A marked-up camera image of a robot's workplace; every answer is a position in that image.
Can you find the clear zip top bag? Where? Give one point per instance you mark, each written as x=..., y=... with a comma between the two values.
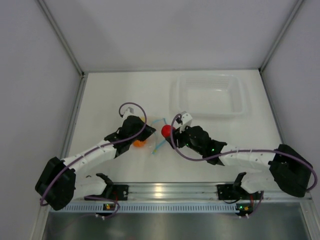
x=156, y=140

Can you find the slotted cable duct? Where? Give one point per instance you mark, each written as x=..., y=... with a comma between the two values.
x=149, y=207

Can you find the orange fake fruit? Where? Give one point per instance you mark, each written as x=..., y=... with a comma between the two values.
x=139, y=143

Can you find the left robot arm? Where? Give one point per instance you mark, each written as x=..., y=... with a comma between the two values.
x=65, y=180

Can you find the aluminium mounting rail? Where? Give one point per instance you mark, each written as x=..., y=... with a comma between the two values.
x=172, y=192

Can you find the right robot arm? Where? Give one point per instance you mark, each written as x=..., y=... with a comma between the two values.
x=281, y=168

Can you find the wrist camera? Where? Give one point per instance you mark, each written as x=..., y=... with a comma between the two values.
x=128, y=112
x=184, y=120

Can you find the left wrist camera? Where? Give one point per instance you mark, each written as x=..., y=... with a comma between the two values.
x=128, y=112

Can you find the clear plastic basket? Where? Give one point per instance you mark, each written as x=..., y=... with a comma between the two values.
x=209, y=95

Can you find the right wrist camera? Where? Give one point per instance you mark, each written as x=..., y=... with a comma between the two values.
x=184, y=120

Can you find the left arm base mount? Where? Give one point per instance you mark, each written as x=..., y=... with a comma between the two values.
x=118, y=192

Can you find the red fake apple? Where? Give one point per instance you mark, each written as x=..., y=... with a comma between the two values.
x=166, y=130

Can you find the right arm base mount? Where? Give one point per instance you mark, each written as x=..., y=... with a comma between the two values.
x=226, y=192

